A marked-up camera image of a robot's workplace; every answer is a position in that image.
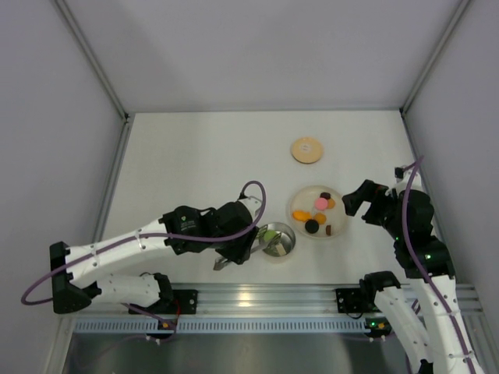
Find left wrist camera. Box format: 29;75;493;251
238;196;262;217

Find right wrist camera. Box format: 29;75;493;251
393;167;423;195

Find green round food piece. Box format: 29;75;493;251
263;231;276;242

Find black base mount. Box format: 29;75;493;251
334;288;369;314
132;289;198;315

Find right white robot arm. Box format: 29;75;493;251
342;180;483;373

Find white tofu piece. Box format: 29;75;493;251
271;243;287;257

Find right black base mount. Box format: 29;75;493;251
334;288;369;314

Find metal tongs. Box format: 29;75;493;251
213;229;282;271

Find aluminium rail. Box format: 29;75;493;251
58;283;483;315

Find beige round lid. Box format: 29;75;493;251
291;137;324;164

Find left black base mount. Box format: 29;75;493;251
132;289;198;315

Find black round food piece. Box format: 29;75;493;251
305;219;320;235

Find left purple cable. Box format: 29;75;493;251
20;180;267;344

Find slotted cable duct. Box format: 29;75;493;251
73;316;388;334

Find orange carrot slice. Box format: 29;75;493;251
292;210;312;222
313;213;327;225

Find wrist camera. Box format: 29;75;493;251
393;167;423;195
238;196;262;217

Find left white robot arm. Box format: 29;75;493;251
49;196;264;314

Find round metal lunch box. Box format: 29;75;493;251
258;222;296;264

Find cream plate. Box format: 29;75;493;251
288;185;348;239

